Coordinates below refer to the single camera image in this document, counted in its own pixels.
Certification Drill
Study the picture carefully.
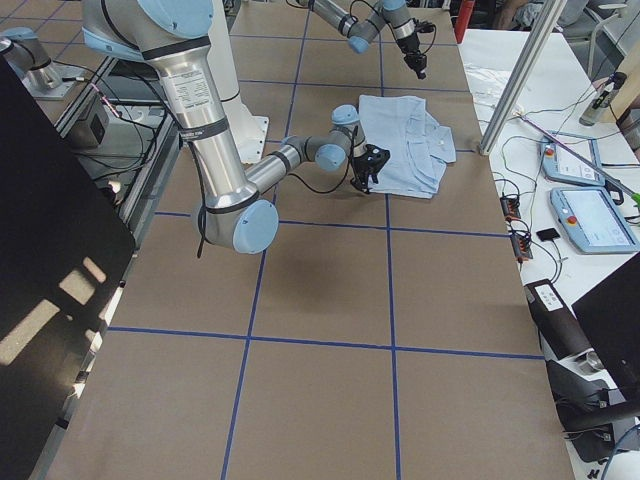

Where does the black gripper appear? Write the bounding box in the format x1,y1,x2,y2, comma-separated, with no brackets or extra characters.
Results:
352,157,379,195
402,43,427,80

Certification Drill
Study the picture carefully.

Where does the light blue button-up shirt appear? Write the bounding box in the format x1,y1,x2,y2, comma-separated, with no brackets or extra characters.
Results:
358,95,456,199

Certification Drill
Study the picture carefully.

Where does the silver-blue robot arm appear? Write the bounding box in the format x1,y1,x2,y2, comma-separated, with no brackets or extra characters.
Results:
294,0,435,80
83,1,389,254

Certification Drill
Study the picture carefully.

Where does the red cylinder tube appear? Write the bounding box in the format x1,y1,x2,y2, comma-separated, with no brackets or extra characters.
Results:
454,0,475,44

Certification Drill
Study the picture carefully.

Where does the orange terminal block upper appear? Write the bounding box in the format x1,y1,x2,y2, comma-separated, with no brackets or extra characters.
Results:
500,196,521,221

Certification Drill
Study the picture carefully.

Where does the orange terminal block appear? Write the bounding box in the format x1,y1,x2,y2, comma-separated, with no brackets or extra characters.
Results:
510,230,533,263
500,196,521,221

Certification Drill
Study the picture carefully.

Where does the upper blue teach pendant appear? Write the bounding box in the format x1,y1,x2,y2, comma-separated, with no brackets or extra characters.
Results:
540,134,605,187

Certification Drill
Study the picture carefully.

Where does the blue teach pendant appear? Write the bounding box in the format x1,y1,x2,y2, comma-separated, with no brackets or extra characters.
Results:
549,186,639,254
540,134,605,187

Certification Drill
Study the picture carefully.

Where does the orange terminal block lower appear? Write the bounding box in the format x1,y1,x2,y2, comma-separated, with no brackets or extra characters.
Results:
510,230,533,263

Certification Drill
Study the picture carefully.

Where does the small black phone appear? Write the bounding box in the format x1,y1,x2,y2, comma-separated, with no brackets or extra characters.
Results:
536,228,560,242

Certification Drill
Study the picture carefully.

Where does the lower blue teach pendant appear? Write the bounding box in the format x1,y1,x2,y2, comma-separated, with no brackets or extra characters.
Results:
549,186,639,254

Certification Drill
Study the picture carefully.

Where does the black cardboard tube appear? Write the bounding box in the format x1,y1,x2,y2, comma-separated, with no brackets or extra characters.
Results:
524,279,593,359

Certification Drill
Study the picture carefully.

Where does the metal reacher grabber stick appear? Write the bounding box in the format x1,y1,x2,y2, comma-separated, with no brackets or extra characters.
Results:
515,113,640,206

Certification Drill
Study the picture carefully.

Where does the black panel board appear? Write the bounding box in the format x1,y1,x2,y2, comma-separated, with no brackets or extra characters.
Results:
1,64,135,479

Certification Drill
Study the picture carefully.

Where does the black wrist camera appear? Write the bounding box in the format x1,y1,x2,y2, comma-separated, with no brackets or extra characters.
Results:
360,144,390,170
414,19,437,34

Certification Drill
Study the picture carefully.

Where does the aluminium frame post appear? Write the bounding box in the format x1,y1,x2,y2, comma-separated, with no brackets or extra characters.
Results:
478,0,566,156

